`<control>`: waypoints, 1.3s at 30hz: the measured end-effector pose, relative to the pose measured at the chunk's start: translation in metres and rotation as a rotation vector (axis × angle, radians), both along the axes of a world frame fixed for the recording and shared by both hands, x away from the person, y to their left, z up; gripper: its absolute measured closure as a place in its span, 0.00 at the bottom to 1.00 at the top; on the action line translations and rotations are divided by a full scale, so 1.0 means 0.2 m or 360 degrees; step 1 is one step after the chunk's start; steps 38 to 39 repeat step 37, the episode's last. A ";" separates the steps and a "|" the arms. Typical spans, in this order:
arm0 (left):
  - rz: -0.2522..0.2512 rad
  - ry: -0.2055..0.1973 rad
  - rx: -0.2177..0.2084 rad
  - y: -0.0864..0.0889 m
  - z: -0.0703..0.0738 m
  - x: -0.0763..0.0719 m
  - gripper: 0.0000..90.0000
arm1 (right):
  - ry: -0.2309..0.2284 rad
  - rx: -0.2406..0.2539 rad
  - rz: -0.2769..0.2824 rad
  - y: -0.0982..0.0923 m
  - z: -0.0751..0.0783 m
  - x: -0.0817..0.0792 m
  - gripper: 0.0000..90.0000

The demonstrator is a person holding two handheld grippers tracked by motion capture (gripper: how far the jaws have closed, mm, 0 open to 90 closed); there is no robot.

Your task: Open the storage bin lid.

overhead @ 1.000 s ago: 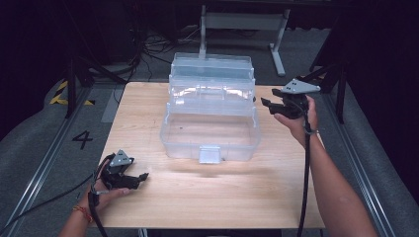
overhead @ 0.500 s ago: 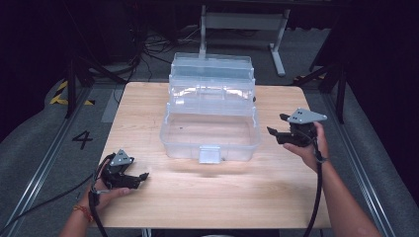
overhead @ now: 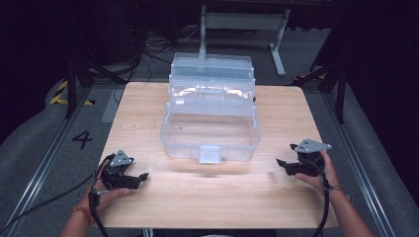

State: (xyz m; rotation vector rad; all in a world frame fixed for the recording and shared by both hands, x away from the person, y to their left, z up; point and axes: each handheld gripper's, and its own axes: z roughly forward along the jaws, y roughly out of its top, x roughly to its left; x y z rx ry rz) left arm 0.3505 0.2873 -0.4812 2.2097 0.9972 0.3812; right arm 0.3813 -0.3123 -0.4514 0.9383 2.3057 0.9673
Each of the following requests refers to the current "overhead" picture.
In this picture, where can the clear plastic storage box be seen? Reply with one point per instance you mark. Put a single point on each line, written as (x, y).
(210, 131)

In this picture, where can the person's left hand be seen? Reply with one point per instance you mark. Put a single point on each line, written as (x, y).
(105, 196)

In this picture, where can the white metal desk frame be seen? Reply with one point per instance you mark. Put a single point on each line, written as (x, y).
(242, 21)

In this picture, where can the person's right hand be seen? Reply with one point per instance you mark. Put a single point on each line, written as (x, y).
(324, 179)

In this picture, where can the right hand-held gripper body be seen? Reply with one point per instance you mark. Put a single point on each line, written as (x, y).
(309, 161)

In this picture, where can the black tripod stand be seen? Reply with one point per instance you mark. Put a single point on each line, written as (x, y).
(71, 85)
(341, 89)

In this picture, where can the yellow black floor tape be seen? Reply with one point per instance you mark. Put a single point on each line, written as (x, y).
(59, 98)

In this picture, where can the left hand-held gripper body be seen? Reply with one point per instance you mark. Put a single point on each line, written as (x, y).
(115, 174)

